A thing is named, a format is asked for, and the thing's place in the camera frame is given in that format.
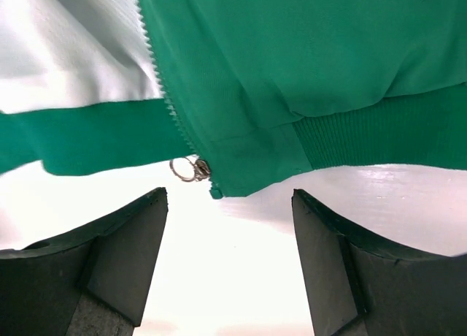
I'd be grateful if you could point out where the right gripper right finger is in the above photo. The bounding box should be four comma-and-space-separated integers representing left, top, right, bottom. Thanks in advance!
292, 189, 466, 335

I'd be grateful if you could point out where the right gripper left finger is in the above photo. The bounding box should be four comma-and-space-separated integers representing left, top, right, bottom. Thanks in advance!
1, 188, 168, 335

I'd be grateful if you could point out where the green zip jacket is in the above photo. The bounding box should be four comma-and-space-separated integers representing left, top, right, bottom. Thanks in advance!
1, 0, 466, 199

